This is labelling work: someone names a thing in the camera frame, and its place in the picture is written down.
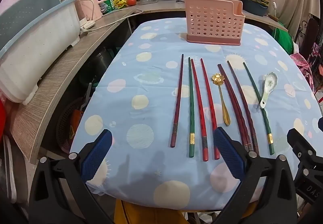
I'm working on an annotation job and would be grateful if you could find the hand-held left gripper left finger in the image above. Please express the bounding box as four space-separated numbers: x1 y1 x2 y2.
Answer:
29 129 114 224

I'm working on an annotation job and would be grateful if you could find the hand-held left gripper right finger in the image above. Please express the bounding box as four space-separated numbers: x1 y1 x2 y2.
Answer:
214 127 296 224

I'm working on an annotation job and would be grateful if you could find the green chopstick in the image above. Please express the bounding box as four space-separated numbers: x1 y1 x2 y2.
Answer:
188 57 195 158
243 62 275 156

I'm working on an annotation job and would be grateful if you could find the white ceramic soup spoon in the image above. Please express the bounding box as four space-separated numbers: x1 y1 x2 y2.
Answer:
260 72 278 109

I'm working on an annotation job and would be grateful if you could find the pink perforated utensil holder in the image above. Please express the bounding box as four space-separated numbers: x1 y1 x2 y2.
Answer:
184 0 246 46

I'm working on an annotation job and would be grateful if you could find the red plastic basket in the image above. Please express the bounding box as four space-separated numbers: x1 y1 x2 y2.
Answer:
56 97 85 154

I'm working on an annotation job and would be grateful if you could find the gold flower spoon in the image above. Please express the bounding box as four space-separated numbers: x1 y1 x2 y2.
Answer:
211 74 231 127

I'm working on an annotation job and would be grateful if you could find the pink floral cloth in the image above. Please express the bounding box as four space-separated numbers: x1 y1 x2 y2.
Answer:
290 53 315 89

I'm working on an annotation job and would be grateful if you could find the yellow stool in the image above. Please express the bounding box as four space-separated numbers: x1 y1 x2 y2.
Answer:
114 199 255 224

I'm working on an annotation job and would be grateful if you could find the blue polka dot tablecloth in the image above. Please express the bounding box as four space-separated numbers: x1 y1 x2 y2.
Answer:
69 18 323 214

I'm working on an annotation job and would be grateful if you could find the dark metal chair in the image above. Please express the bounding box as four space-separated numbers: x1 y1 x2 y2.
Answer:
299 17 322 56

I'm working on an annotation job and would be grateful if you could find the green bag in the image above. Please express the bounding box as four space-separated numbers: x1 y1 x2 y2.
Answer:
272 27 295 54

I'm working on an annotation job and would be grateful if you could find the dark cooking pot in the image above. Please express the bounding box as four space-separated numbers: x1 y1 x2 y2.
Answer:
92 46 118 79

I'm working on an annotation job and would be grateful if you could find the white plastic tub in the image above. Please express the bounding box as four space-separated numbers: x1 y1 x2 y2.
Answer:
0 0 84 106

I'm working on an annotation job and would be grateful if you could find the white power strip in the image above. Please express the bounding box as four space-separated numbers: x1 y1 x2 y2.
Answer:
79 20 96 30

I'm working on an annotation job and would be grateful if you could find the planter box with greens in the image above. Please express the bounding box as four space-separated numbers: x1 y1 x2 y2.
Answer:
237 0 270 17

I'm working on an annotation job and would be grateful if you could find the grey green perforated lid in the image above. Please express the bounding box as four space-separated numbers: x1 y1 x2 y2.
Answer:
0 0 61 46

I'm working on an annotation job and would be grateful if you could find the white power cable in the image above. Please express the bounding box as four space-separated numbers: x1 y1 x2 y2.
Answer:
80 0 144 36

